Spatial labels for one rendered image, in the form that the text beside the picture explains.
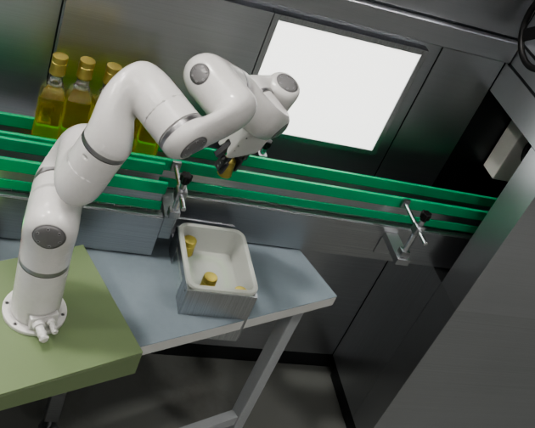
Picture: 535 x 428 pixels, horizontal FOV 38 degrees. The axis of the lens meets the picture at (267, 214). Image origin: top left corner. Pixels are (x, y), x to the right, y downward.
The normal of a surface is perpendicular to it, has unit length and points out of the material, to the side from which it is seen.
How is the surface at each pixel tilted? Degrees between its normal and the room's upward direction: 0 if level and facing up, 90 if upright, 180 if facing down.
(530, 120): 90
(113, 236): 90
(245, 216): 90
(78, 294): 3
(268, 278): 0
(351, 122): 90
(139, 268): 0
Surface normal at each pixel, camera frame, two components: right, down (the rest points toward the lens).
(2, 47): 0.19, 0.65
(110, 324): 0.31, -0.72
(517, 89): -0.92, -0.14
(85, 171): -0.17, 0.53
